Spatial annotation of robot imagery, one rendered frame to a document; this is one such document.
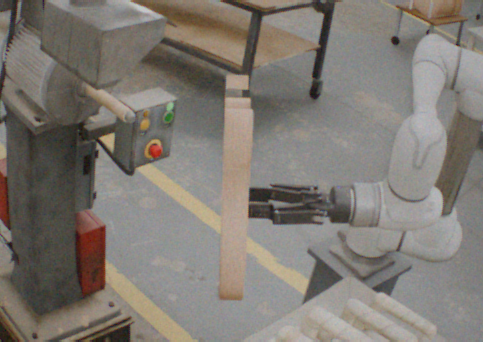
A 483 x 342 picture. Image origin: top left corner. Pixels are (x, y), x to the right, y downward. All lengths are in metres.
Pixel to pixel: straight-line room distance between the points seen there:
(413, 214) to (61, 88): 0.94
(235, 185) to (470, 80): 0.82
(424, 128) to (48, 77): 0.96
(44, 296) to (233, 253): 1.25
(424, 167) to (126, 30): 0.67
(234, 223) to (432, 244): 1.01
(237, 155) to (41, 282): 1.30
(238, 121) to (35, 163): 1.00
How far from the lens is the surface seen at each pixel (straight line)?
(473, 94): 1.77
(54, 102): 1.73
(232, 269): 1.21
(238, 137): 1.12
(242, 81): 1.40
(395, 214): 1.33
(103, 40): 1.37
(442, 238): 2.07
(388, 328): 1.34
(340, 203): 1.32
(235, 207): 1.19
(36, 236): 2.15
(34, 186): 2.04
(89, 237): 2.27
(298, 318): 1.59
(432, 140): 1.21
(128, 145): 1.98
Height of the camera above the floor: 2.00
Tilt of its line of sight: 31 degrees down
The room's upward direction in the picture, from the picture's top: 11 degrees clockwise
